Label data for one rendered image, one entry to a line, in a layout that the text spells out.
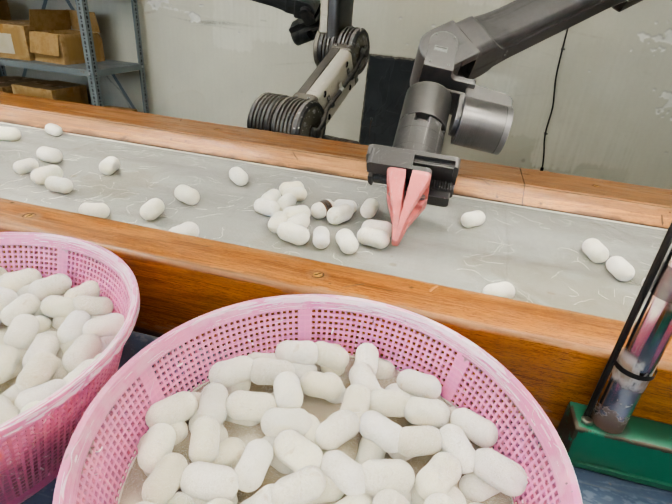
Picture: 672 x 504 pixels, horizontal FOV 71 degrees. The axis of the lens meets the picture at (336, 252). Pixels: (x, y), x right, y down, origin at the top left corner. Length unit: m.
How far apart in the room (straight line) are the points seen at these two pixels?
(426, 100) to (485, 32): 0.13
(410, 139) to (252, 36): 2.35
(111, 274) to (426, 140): 0.35
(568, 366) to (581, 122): 2.30
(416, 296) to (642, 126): 2.39
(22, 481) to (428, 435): 0.25
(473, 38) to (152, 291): 0.47
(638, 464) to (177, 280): 0.40
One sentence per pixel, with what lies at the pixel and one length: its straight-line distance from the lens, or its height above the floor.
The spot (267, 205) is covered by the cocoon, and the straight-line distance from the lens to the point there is 0.57.
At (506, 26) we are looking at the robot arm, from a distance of 0.69.
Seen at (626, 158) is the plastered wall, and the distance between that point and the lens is 2.75.
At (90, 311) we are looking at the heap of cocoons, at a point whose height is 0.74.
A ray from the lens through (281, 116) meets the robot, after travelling 0.99.
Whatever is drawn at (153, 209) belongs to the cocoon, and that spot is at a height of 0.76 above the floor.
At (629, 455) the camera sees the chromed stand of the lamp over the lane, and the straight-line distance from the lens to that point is 0.44.
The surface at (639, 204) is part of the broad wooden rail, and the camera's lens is 0.77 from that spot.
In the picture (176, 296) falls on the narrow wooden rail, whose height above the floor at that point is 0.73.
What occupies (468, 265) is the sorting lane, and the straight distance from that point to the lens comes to 0.52.
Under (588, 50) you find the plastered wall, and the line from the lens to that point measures 2.62.
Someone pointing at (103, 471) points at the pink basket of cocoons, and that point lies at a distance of 0.31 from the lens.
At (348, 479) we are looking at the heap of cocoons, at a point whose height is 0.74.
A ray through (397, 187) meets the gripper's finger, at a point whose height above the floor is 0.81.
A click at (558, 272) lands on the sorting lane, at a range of 0.56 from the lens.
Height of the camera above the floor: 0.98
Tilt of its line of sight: 28 degrees down
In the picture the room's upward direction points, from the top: 5 degrees clockwise
